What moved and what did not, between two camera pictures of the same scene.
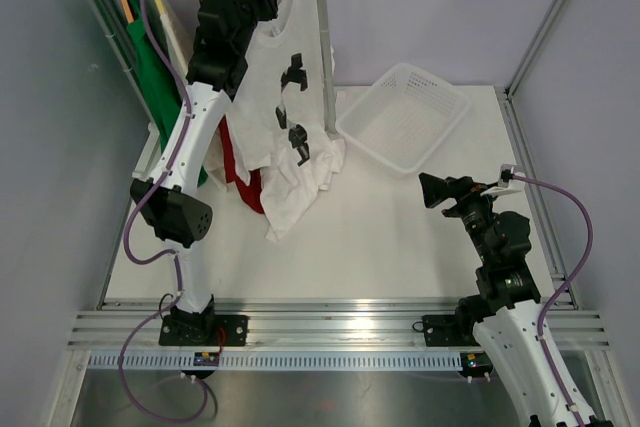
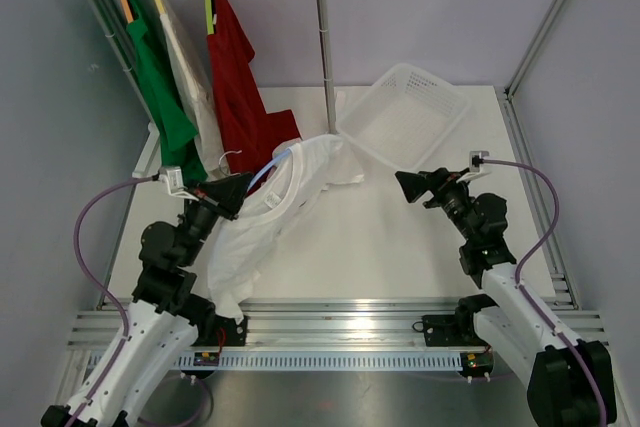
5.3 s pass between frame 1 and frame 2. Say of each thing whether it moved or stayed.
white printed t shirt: moved
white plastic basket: stayed
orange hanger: stayed
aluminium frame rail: stayed
